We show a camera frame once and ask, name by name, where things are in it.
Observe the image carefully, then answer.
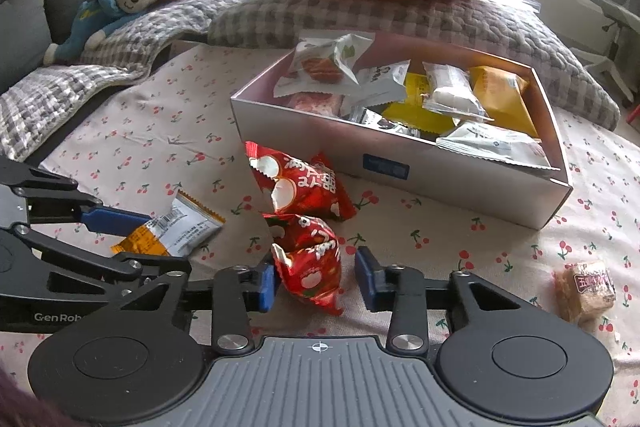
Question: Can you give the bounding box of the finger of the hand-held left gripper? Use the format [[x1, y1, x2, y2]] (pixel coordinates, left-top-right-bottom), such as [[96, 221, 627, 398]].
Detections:
[[0, 223, 194, 304], [0, 156, 152, 239]]

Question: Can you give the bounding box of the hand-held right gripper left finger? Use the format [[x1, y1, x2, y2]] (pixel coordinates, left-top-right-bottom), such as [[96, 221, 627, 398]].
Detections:
[[116, 263, 276, 354]]

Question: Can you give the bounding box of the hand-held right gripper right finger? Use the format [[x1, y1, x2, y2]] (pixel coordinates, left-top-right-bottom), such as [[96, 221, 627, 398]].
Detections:
[[354, 246, 525, 352]]

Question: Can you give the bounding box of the red snack packet white print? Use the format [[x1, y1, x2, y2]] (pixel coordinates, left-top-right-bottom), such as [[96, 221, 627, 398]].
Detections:
[[263, 213, 346, 316], [244, 140, 357, 223]]

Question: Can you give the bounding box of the orange white snack packet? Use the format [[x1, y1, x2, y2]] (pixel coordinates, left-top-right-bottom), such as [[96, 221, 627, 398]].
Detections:
[[110, 189, 226, 258]]

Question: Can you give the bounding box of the silver shallow box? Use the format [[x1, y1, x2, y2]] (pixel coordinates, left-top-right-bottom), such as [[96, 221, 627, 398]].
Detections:
[[230, 32, 574, 230]]

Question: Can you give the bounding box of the large yellow snack bag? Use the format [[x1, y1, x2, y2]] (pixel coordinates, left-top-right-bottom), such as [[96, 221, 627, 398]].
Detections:
[[382, 72, 457, 134]]

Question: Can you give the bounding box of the cherry print cloth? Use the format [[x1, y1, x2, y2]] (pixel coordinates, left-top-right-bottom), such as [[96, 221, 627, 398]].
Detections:
[[0, 42, 640, 427]]

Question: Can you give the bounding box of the person's purple clothing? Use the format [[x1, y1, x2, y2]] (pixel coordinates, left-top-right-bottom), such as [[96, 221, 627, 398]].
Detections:
[[0, 369, 72, 427]]

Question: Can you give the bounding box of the large white snack packet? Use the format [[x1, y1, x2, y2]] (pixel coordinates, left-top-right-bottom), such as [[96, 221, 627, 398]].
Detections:
[[436, 121, 554, 172]]

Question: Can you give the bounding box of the pink snack packet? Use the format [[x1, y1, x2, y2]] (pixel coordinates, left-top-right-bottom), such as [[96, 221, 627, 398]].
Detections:
[[289, 91, 342, 117]]

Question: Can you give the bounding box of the grey checked blanket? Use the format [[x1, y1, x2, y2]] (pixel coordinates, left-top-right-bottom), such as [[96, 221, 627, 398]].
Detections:
[[0, 0, 294, 160]]

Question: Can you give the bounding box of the white packet black print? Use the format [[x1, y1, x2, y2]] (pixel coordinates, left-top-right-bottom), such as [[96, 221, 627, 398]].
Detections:
[[357, 61, 412, 100]]

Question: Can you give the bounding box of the blue monkey plush toy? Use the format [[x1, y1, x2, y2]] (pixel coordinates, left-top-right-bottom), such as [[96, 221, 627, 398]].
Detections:
[[43, 0, 169, 67]]

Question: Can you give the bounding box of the white pastry in clear wrap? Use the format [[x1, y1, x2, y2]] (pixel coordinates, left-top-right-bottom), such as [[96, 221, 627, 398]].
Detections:
[[421, 62, 490, 123]]

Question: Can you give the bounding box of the orange yellow snack bag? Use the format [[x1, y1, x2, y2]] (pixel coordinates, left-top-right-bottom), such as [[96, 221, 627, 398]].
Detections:
[[469, 66, 542, 139]]

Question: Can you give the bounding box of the brown pastry packet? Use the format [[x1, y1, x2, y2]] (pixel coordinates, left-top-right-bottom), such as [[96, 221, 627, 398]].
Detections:
[[552, 260, 617, 323]]

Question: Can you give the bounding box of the clear packet with red pastry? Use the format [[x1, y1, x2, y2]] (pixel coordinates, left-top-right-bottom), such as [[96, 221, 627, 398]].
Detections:
[[273, 32, 376, 98]]

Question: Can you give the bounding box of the grey checked floor cushion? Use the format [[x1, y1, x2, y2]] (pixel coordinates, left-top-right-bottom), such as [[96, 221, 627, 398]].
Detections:
[[207, 0, 621, 130]]

